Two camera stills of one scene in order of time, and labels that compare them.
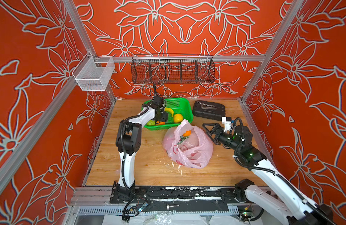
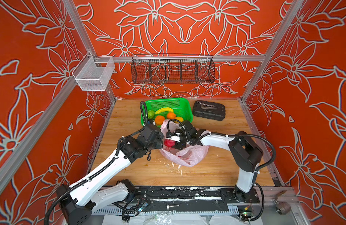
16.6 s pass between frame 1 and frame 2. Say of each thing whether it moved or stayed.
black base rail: stayed
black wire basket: stayed
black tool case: stayed
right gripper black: moved
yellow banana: stayed
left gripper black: moved
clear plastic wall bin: stayed
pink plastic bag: moved
